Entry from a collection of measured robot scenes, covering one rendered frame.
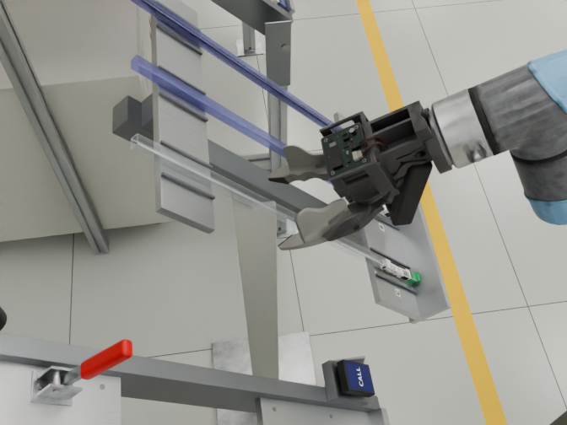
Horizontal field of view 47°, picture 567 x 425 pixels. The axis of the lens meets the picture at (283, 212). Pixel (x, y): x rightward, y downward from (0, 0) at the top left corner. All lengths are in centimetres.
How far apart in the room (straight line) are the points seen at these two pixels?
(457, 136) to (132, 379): 40
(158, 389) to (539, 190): 45
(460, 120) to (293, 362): 111
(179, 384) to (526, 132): 43
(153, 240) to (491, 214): 97
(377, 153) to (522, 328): 121
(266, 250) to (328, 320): 76
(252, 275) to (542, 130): 55
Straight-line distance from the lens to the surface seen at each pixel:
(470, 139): 68
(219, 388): 74
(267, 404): 79
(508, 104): 68
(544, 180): 74
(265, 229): 96
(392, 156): 69
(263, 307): 119
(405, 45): 239
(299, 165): 78
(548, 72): 69
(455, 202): 199
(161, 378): 69
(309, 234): 73
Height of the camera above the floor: 159
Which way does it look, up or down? 57 degrees down
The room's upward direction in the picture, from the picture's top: straight up
